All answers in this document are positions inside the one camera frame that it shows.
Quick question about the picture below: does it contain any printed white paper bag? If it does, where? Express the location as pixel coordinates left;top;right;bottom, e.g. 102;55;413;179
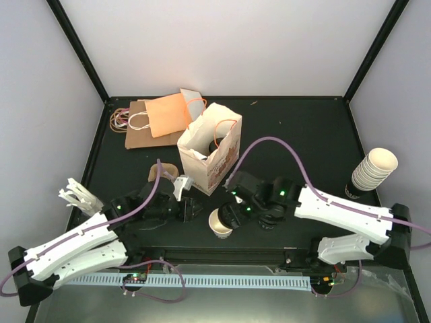
177;103;242;196

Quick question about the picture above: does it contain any stack of paper cups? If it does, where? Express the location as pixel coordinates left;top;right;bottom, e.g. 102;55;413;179
345;147;399;200

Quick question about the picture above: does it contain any white slotted cable rail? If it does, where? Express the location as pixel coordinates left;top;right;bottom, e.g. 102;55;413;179
67;272;311;291

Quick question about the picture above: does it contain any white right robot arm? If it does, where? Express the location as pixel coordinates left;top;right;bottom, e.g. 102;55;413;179
218;171;411;271

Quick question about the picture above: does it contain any orange kraft paper bag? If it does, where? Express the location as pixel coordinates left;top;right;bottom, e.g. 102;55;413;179
145;88;207;138

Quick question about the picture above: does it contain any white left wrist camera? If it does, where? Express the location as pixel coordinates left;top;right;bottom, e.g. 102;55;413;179
173;175;193;202

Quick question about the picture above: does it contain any black plastic cup lid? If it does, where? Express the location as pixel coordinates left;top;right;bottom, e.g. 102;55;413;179
218;203;241;229

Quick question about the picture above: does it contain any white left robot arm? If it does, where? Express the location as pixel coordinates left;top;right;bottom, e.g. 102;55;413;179
8;184;202;307

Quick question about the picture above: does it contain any brown kraft paper bag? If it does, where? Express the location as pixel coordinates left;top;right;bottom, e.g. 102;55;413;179
111;100;199;150

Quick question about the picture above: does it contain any brown pulp cup carrier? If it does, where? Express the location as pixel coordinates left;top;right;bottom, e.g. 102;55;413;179
147;163;179;182

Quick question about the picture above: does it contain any single paper coffee cup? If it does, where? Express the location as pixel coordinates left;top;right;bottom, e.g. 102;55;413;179
208;209;233;239

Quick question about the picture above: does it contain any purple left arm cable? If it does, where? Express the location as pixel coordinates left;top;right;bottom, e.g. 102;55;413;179
0;159;187;303

